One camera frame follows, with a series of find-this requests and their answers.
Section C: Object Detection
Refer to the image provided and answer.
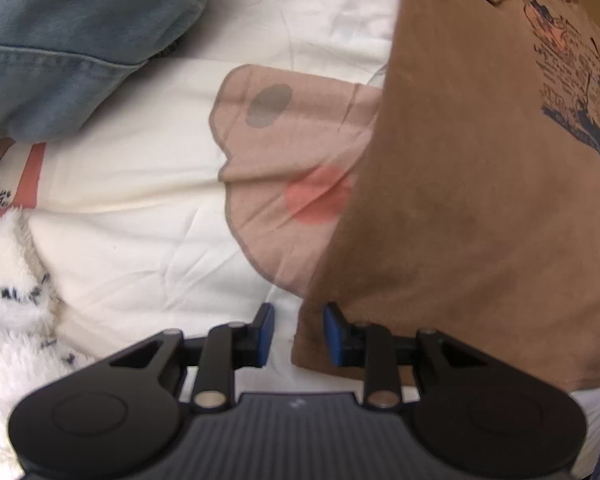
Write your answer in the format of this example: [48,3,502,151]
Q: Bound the white cartoon printed blanket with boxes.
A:
[0,0,600,476]

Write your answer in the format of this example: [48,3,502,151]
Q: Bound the fluffy white spotted blanket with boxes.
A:
[0,207,97,480]

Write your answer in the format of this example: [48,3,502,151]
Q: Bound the blue denim jeans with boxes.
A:
[0,0,209,142]

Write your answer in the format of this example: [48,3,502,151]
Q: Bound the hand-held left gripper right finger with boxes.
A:
[322,302,486,408]

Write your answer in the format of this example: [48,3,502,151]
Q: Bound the brown printed t-shirt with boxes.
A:
[290,0,600,392]

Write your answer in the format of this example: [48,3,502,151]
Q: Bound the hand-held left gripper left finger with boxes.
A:
[105,302,275,408]

